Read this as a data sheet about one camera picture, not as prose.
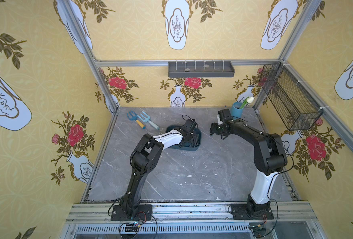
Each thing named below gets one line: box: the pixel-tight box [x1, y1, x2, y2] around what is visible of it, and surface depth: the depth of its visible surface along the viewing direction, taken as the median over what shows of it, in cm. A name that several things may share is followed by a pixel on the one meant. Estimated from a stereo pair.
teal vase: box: [230, 101, 244, 119], surface depth 95 cm
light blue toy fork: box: [137, 111, 160, 130], surface depth 116 cm
